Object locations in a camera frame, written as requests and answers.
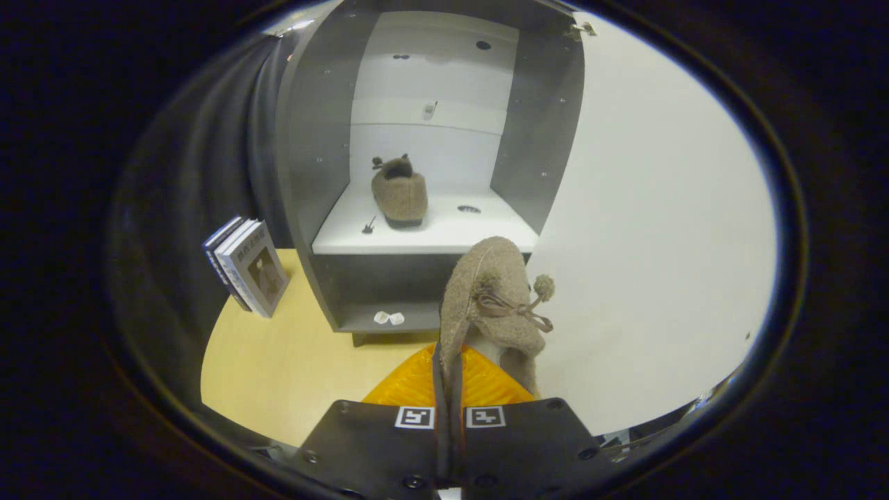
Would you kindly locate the white shoe cabinet door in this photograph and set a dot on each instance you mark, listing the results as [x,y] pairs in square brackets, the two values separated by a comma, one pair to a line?
[660,243]

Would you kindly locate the brown fuzzy slipper shoe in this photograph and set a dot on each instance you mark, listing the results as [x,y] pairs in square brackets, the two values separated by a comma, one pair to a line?
[486,278]
[401,194]

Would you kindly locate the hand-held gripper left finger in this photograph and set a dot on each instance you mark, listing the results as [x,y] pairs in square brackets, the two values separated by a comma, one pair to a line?
[375,444]

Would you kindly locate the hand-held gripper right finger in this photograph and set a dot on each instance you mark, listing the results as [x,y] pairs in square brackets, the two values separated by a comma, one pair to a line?
[528,444]

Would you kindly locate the grey shoe cabinet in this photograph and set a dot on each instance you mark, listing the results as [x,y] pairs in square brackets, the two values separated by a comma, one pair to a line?
[312,139]

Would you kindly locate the blue white book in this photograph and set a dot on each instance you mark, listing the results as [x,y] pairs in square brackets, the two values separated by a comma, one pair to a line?
[221,244]
[260,274]

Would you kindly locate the black backdrop cloth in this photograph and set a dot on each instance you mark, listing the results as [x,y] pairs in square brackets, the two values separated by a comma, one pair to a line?
[180,173]

